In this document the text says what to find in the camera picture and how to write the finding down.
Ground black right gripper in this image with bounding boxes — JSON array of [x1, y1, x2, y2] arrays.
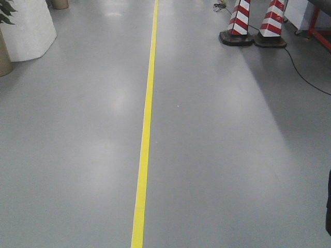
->
[[325, 171, 331, 235]]

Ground red white traffic cone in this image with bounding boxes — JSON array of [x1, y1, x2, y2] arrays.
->
[[219, 0, 253, 46]]

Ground golden cylindrical column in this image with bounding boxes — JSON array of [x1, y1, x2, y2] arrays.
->
[[51, 0, 69, 10]]

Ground white planter pot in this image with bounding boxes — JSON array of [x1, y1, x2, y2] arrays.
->
[[1, 0, 57, 62]]

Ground green plant leaves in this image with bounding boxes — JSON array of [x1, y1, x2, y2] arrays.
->
[[0, 0, 16, 25]]

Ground black floor cable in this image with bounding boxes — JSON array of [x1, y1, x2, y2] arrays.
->
[[213, 2, 331, 96]]

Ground red metal cart frame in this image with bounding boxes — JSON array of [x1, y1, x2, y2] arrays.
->
[[307, 1, 330, 52]]

